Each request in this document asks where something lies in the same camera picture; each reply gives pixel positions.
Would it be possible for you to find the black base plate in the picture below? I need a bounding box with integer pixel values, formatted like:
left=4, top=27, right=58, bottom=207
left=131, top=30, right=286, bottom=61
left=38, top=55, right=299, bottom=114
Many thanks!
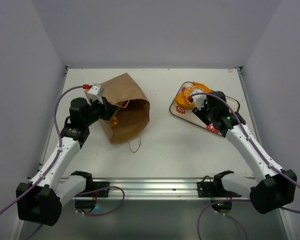
left=196, top=175, right=241, bottom=199
left=76, top=181, right=110, bottom=198

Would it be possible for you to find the twisted fake bread stick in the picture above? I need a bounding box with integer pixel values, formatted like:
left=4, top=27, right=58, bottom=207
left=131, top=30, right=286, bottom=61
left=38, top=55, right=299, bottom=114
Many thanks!
left=110, top=115, right=118, bottom=127

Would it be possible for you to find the strawberry print tray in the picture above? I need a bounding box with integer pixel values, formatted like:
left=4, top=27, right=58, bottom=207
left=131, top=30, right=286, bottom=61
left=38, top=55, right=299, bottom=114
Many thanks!
left=169, top=81, right=246, bottom=137

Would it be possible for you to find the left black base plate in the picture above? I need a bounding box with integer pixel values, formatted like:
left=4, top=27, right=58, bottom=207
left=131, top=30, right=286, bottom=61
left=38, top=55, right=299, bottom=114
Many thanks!
left=76, top=181, right=110, bottom=198

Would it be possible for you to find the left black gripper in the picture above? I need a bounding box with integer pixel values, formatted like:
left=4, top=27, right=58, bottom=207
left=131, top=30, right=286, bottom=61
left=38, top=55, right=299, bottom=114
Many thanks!
left=83, top=95, right=118, bottom=127

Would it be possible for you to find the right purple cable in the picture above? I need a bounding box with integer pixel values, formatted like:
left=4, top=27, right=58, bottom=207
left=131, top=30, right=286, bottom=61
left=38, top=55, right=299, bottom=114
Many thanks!
left=188, top=92, right=300, bottom=240

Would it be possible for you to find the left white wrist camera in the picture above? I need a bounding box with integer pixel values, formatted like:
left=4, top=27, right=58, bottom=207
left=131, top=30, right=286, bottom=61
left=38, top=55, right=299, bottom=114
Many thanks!
left=87, top=83, right=105, bottom=102

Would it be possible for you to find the round orange fake bread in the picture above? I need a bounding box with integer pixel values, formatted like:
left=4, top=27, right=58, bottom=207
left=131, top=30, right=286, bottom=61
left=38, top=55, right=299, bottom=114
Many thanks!
left=174, top=92, right=193, bottom=110

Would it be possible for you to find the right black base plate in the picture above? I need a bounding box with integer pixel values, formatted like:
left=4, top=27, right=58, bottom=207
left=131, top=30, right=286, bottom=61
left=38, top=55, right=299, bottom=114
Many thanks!
left=196, top=175, right=241, bottom=199

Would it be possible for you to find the ring shaped fake doughnut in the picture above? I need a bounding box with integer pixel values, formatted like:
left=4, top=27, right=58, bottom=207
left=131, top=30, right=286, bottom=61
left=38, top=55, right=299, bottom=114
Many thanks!
left=183, top=85, right=197, bottom=99

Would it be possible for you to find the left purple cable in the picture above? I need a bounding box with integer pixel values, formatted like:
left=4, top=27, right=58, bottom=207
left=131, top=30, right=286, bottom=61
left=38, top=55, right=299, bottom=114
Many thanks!
left=0, top=84, right=126, bottom=240

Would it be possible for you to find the aluminium front rail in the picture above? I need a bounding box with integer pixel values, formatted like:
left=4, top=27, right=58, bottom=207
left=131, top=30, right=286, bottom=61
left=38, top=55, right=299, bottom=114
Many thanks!
left=22, top=176, right=287, bottom=201

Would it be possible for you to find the brown paper bag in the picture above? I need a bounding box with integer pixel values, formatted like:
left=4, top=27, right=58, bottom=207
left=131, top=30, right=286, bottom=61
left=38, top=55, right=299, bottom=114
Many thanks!
left=99, top=73, right=150, bottom=144

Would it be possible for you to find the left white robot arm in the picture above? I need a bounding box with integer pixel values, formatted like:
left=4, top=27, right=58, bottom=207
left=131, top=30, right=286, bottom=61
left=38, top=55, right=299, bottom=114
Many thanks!
left=16, top=97, right=118, bottom=226

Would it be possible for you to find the purple cable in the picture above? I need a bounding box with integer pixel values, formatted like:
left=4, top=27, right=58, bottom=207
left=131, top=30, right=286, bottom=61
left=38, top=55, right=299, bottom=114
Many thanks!
left=0, top=84, right=126, bottom=240
left=188, top=92, right=300, bottom=240

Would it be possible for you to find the long orange fake baguette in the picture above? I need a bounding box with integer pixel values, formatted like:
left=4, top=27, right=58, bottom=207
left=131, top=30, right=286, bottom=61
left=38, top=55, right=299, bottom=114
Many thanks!
left=192, top=81, right=212, bottom=93

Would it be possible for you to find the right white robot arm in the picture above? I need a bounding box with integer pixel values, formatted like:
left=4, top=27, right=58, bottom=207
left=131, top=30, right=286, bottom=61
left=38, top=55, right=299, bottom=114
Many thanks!
left=195, top=91, right=297, bottom=214

